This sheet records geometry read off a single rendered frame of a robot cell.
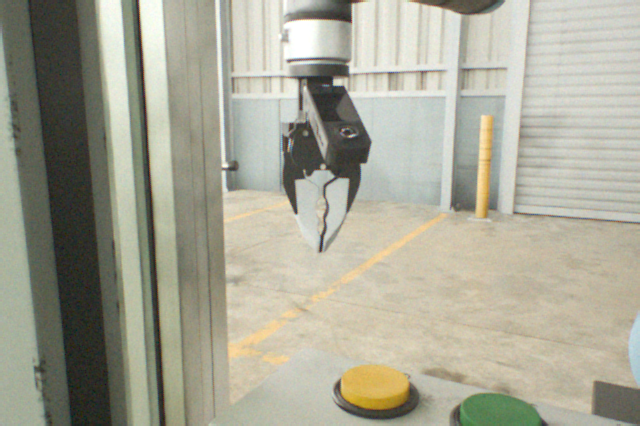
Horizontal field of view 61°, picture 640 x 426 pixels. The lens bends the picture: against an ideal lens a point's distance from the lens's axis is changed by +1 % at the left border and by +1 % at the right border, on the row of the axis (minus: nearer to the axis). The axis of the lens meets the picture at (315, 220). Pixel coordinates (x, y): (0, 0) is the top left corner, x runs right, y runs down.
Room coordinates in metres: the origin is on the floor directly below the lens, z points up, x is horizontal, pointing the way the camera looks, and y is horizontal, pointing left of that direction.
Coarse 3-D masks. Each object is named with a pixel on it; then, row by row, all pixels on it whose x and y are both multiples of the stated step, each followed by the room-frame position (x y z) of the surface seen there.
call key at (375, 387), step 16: (352, 368) 0.30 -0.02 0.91; (368, 368) 0.30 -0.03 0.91; (384, 368) 0.30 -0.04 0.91; (352, 384) 0.28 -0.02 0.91; (368, 384) 0.28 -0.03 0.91; (384, 384) 0.28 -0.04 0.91; (400, 384) 0.28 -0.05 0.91; (352, 400) 0.28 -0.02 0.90; (368, 400) 0.27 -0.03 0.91; (384, 400) 0.27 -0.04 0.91; (400, 400) 0.27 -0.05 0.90
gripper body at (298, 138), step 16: (304, 64) 0.59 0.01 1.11; (320, 64) 0.59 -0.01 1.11; (336, 64) 0.60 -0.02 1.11; (304, 80) 0.63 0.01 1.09; (320, 80) 0.61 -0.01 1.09; (304, 112) 0.61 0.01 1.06; (288, 128) 0.61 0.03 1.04; (304, 128) 0.59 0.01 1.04; (288, 144) 0.65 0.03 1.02; (304, 144) 0.59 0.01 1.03; (304, 160) 0.59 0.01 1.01; (320, 160) 0.59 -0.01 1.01
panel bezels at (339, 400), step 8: (336, 384) 0.30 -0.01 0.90; (336, 392) 0.29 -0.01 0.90; (416, 392) 0.29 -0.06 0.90; (336, 400) 0.28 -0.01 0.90; (344, 400) 0.28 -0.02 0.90; (408, 400) 0.28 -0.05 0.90; (416, 400) 0.28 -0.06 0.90; (344, 408) 0.27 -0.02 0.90; (352, 408) 0.27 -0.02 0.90; (360, 408) 0.27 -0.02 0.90; (392, 408) 0.27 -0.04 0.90; (400, 408) 0.27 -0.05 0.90; (408, 408) 0.27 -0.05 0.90; (456, 408) 0.27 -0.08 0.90; (360, 416) 0.27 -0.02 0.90; (368, 416) 0.27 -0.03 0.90; (376, 416) 0.26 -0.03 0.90; (384, 416) 0.26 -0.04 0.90; (392, 416) 0.27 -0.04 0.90; (400, 416) 0.27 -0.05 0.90; (456, 416) 0.26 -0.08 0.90; (456, 424) 0.26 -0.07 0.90; (544, 424) 0.26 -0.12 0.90
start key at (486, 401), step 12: (468, 396) 0.27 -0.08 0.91; (480, 396) 0.27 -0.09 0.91; (492, 396) 0.27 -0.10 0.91; (504, 396) 0.27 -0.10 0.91; (468, 408) 0.26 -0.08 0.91; (480, 408) 0.26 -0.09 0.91; (492, 408) 0.26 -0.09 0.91; (504, 408) 0.26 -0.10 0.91; (516, 408) 0.26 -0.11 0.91; (528, 408) 0.26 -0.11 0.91; (468, 420) 0.25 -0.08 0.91; (480, 420) 0.25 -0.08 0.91; (492, 420) 0.25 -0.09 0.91; (504, 420) 0.25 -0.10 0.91; (516, 420) 0.25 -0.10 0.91; (528, 420) 0.25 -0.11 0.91; (540, 420) 0.25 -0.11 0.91
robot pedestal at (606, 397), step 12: (600, 384) 0.58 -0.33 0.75; (612, 384) 0.58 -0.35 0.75; (600, 396) 0.55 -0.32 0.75; (612, 396) 0.55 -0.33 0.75; (624, 396) 0.55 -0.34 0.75; (636, 396) 0.55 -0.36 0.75; (600, 408) 0.53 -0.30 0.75; (612, 408) 0.53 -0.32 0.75; (624, 408) 0.53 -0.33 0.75; (636, 408) 0.53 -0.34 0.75; (624, 420) 0.51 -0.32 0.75; (636, 420) 0.51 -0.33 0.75
